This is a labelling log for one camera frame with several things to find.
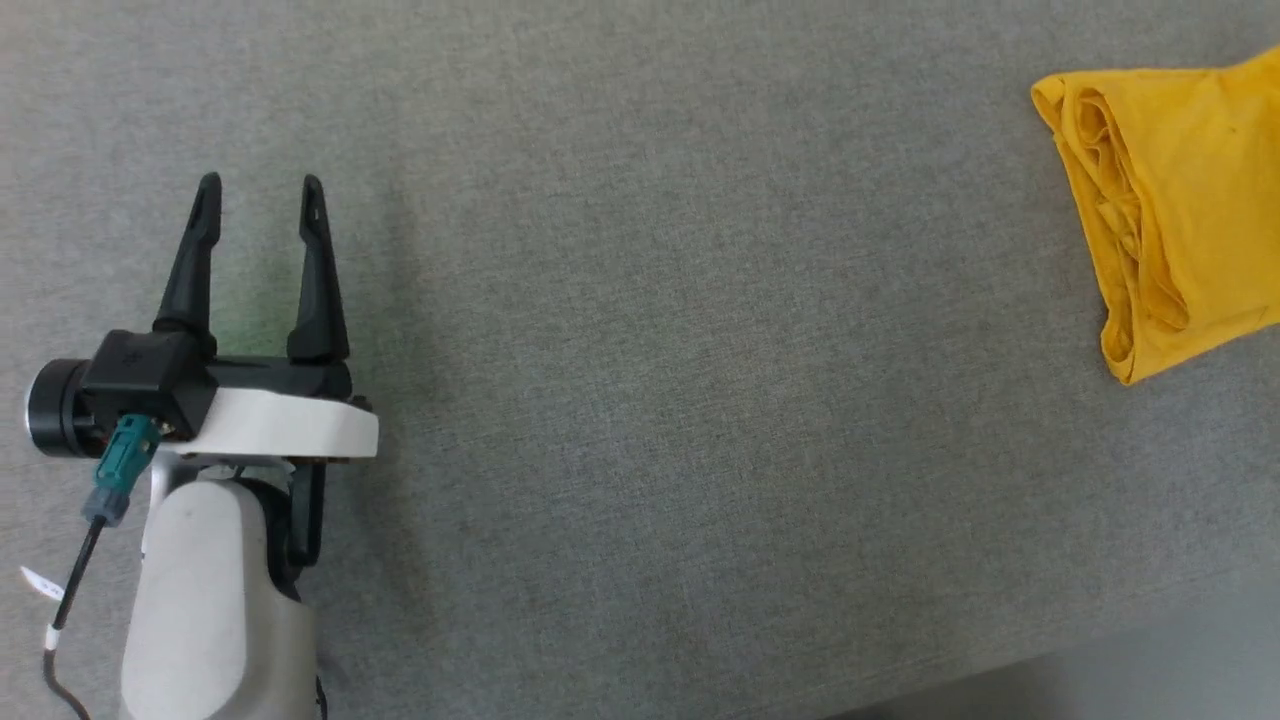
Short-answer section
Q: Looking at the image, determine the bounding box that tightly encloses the black cable with teal plug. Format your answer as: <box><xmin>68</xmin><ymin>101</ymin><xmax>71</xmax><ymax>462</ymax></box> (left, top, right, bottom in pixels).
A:
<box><xmin>19</xmin><ymin>413</ymin><xmax>164</xmax><ymax>720</ymax></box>

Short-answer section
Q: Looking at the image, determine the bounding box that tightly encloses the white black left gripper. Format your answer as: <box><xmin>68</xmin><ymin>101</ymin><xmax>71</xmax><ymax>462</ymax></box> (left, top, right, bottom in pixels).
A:
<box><xmin>148</xmin><ymin>171</ymin><xmax>380</xmax><ymax>601</ymax></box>

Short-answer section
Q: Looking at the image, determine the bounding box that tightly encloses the yellow garment with black print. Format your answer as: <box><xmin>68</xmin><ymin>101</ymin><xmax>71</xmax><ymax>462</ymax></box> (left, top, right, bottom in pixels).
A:
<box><xmin>1029</xmin><ymin>44</ymin><xmax>1280</xmax><ymax>387</ymax></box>

